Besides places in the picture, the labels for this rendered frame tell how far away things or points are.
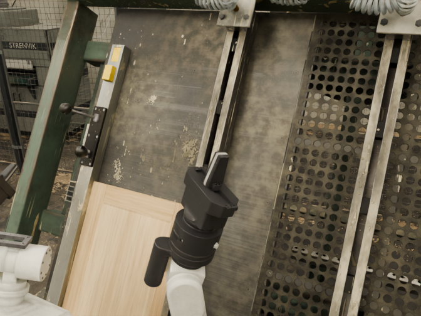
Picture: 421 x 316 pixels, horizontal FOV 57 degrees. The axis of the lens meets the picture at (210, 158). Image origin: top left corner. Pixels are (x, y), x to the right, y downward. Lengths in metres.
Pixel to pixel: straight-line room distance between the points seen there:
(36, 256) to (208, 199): 0.36
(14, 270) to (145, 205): 0.51
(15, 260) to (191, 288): 0.33
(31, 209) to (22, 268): 0.72
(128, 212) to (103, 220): 0.10
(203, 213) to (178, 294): 0.17
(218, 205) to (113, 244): 0.71
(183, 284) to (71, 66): 1.03
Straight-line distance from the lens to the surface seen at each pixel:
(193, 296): 0.74
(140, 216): 1.22
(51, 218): 1.52
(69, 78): 1.54
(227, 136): 1.10
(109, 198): 1.29
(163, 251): 0.71
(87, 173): 1.33
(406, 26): 1.05
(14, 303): 0.86
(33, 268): 0.81
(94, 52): 1.55
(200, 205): 0.64
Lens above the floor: 1.89
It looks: 24 degrees down
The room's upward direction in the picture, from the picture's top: straight up
